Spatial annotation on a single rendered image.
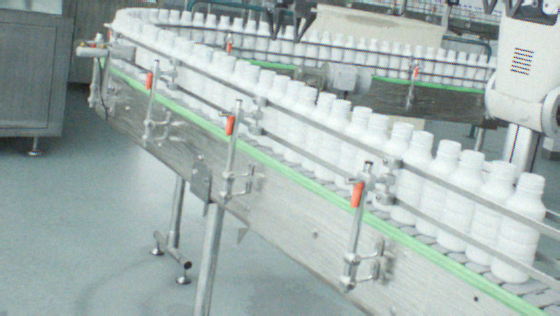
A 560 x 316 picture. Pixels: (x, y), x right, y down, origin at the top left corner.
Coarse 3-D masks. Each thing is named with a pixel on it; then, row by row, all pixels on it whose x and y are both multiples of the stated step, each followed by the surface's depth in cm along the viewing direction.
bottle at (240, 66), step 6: (240, 60) 174; (234, 66) 173; (240, 66) 172; (234, 72) 173; (240, 72) 172; (228, 78) 173; (234, 78) 172; (240, 78) 172; (234, 84) 171; (228, 90) 173; (234, 90) 172; (228, 96) 173; (234, 96) 172; (228, 102) 173; (228, 108) 173; (222, 120) 175
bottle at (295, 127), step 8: (304, 88) 149; (312, 88) 151; (304, 96) 149; (312, 96) 149; (296, 104) 150; (304, 104) 149; (312, 104) 150; (296, 112) 149; (304, 112) 148; (296, 120) 149; (288, 128) 151; (296, 128) 149; (304, 128) 149; (288, 136) 151; (296, 136) 149; (304, 136) 149; (296, 144) 150; (304, 144) 150; (288, 152) 151; (288, 160) 151; (296, 160) 150
